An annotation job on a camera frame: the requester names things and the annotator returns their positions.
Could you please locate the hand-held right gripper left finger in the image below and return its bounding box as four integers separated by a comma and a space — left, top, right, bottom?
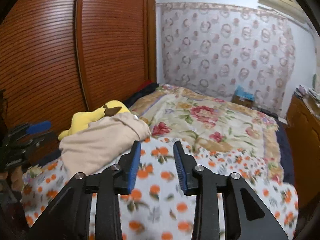
25, 140, 142, 240

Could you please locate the wall air conditioner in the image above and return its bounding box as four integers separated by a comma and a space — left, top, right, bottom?
257, 0, 313, 24

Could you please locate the peach printed t-shirt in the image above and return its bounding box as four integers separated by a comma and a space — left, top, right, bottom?
59, 112, 152, 178

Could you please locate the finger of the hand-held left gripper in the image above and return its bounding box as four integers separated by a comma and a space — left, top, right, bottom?
35, 130, 60, 147
26, 121, 52, 134

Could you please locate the orange fruit print blanket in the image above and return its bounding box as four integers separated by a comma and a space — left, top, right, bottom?
22, 139, 299, 240

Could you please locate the ring patterned wall cloth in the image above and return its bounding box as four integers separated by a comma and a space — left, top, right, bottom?
155, 2, 297, 117

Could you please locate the brown slatted wooden wardrobe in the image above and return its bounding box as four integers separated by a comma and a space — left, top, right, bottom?
0, 0, 157, 170

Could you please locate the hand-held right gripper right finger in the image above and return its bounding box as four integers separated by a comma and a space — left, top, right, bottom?
173, 141, 288, 240

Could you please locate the floral blanket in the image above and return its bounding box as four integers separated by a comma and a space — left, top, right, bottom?
130, 84, 282, 183

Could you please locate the person's left hand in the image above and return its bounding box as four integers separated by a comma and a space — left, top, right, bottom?
10, 166, 25, 191

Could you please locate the yellow plush toy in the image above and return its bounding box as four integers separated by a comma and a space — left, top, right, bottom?
58, 100, 130, 140

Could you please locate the dark blue bed sheet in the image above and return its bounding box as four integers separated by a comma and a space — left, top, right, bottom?
122, 80, 297, 184

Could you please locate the blue item on box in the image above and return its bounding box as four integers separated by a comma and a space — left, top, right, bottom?
231, 85, 255, 108

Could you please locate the brown wooden cabinet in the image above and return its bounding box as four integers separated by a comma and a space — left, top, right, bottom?
285, 94, 320, 208

